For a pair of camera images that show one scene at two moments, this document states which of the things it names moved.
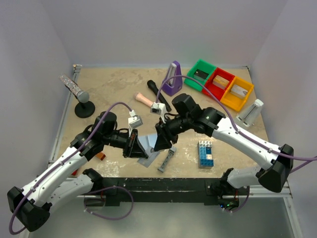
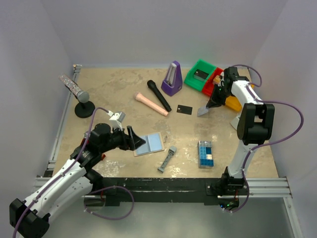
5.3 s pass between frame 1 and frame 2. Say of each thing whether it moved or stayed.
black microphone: stayed
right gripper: moved
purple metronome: stayed
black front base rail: stayed
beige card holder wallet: stayed
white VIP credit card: moved
